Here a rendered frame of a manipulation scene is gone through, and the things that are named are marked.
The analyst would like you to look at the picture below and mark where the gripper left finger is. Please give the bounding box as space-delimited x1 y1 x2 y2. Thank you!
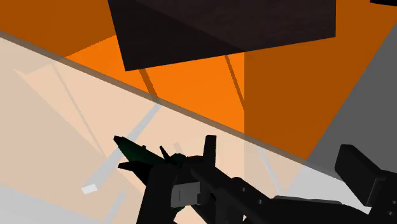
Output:
190 134 280 224

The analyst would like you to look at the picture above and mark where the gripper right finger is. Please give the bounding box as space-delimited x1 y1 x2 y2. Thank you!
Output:
334 143 397 218

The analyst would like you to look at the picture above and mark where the black and dark green figure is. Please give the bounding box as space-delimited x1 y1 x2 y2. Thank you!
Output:
113 135 202 224

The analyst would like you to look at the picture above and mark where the dark brown robot stand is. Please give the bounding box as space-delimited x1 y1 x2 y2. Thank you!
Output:
107 0 337 72

